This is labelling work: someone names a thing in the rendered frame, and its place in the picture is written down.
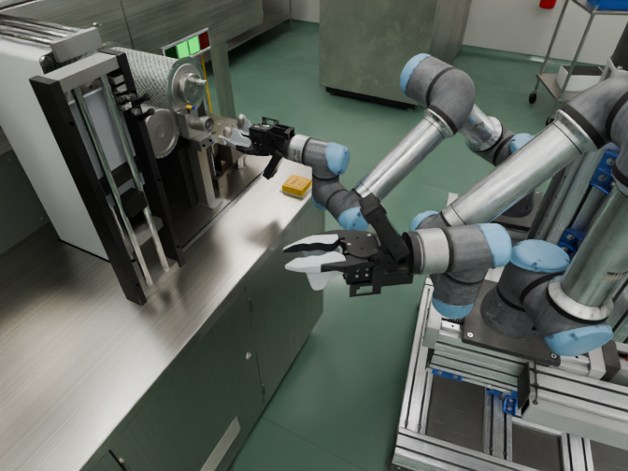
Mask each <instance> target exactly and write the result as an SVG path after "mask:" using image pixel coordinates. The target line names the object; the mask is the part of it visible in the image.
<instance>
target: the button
mask: <svg viewBox="0 0 628 471"><path fill-rule="evenodd" d="M310 186H311V179H309V178H303V177H300V176H296V175H294V174H292V175H291V176H290V177H289V178H288V179H287V180H286V181H285V182H284V183H283V184H282V190H283V191H285V192H288V193H293V194H297V195H300V196H302V195H303V194H304V193H305V192H306V191H307V189H308V188H309V187H310Z"/></svg>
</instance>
